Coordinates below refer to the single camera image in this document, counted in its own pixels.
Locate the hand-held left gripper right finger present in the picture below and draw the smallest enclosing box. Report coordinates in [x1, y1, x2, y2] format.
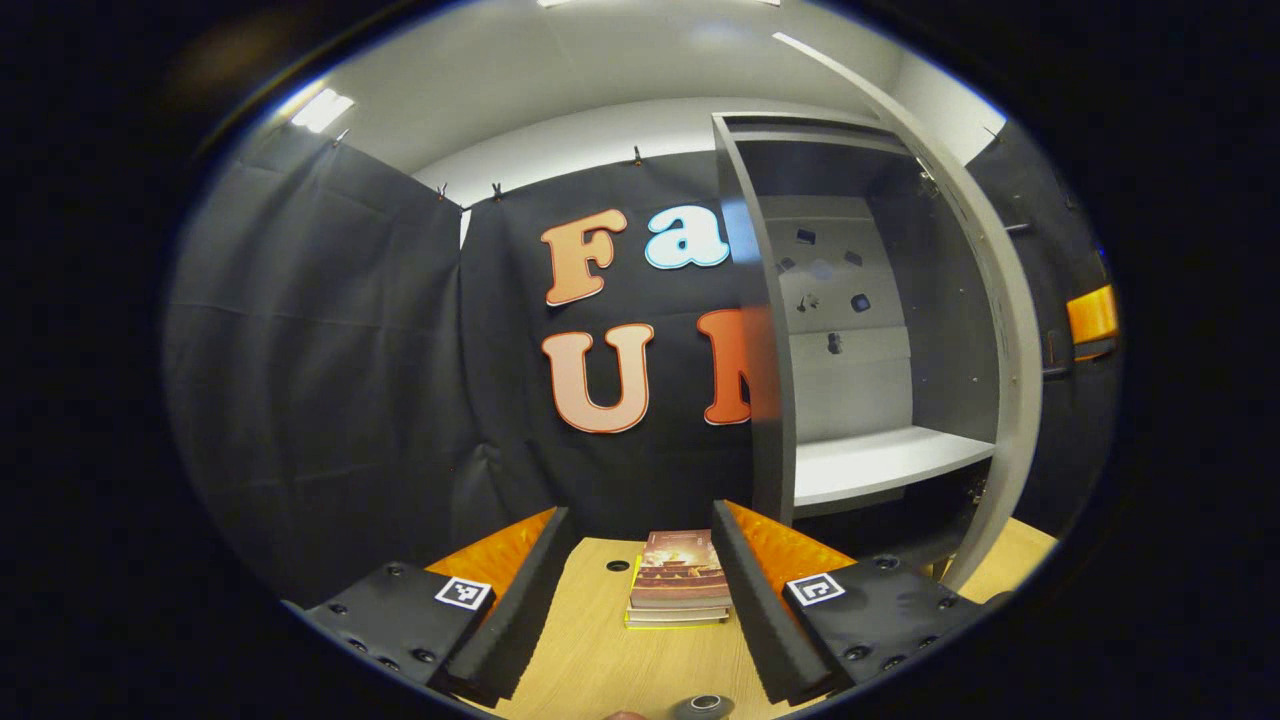
[710, 499, 991, 707]

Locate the row of small cloth clips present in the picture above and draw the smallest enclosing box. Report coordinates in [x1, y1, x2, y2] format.
[332, 128, 644, 201]

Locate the brown cover book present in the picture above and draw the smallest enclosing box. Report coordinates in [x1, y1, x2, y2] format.
[630, 530, 734, 611]

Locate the beige cabinet door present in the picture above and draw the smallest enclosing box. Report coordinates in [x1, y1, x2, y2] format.
[772, 30, 1073, 593]

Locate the grey cabinet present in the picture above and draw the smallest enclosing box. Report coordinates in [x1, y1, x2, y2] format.
[712, 110, 1001, 571]

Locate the black backdrop cloth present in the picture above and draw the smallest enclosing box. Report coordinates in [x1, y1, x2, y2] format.
[165, 125, 1121, 606]

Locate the small ceiling light panel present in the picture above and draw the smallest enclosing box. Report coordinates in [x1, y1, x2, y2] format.
[290, 88, 356, 134]

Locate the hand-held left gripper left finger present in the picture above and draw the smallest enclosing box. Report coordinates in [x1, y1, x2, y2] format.
[298, 506, 580, 703]

